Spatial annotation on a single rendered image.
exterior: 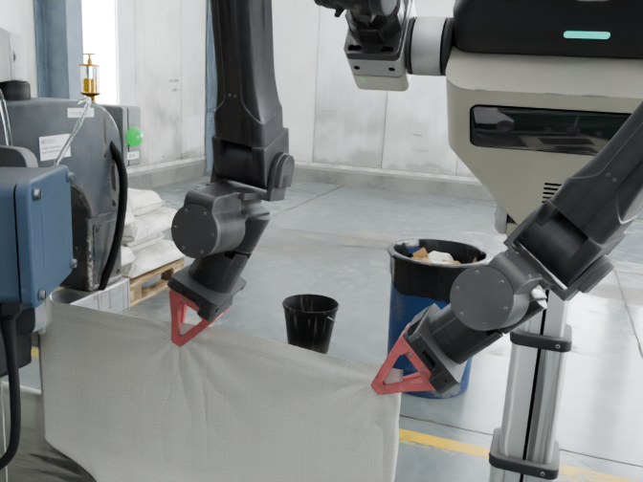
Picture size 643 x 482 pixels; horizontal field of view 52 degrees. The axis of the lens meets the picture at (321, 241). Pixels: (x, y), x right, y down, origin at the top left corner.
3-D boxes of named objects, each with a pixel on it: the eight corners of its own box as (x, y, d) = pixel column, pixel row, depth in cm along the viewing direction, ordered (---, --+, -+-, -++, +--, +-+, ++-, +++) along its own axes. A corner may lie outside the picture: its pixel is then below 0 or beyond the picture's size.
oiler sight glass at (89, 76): (103, 92, 93) (102, 67, 92) (92, 92, 91) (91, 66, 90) (89, 91, 94) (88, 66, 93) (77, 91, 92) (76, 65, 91)
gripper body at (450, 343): (403, 341, 64) (462, 299, 62) (421, 311, 74) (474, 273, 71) (444, 394, 64) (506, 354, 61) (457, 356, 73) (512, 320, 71)
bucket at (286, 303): (343, 343, 356) (346, 298, 350) (325, 364, 328) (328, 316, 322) (293, 335, 365) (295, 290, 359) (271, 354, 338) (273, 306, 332)
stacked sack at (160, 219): (189, 227, 449) (189, 206, 446) (130, 248, 387) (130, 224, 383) (135, 219, 463) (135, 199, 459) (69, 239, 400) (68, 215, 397)
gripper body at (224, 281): (163, 288, 75) (189, 234, 72) (199, 266, 84) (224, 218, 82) (210, 318, 74) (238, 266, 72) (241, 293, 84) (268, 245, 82)
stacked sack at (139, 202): (169, 209, 440) (168, 188, 436) (130, 222, 400) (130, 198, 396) (86, 199, 461) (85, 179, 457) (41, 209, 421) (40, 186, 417)
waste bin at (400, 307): (482, 368, 334) (498, 245, 319) (471, 414, 287) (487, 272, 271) (390, 352, 349) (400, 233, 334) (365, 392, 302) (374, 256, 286)
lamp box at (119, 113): (141, 164, 102) (141, 106, 100) (123, 167, 98) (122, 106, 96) (100, 161, 104) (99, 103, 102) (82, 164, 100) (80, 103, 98)
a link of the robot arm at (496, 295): (618, 265, 62) (550, 205, 65) (602, 260, 52) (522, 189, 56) (527, 350, 66) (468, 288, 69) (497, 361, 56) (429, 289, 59)
